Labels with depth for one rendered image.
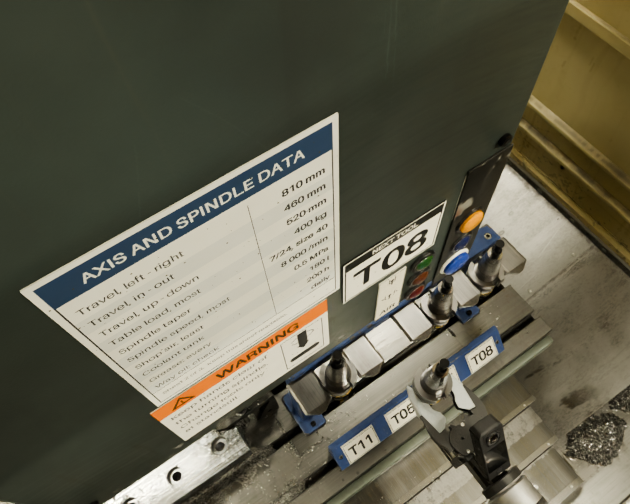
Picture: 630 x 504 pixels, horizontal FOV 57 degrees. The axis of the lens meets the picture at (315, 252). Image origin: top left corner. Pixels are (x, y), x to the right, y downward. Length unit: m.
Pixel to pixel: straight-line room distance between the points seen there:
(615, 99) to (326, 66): 1.16
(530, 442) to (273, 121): 1.36
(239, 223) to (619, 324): 1.38
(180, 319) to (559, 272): 1.36
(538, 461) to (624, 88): 0.86
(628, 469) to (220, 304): 1.41
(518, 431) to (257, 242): 1.28
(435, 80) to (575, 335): 1.32
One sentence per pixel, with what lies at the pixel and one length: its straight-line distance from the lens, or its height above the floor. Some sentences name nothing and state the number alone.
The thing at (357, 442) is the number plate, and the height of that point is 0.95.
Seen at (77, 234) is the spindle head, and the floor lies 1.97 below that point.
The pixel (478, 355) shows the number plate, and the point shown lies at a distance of 1.33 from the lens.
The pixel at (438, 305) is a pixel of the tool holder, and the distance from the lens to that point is 1.01.
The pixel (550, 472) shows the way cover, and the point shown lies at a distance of 1.56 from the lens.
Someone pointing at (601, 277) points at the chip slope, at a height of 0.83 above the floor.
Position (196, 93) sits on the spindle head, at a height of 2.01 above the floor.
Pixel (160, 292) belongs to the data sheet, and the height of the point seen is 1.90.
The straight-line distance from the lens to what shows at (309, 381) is 0.99.
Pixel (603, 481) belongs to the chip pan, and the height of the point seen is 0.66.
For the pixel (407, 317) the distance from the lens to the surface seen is 1.03.
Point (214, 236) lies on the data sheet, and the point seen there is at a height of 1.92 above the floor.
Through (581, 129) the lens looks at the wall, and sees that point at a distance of 1.48.
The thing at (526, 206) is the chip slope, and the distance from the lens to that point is 1.67.
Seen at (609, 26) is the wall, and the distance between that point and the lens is 1.31.
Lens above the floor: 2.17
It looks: 62 degrees down
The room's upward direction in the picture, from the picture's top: 5 degrees counter-clockwise
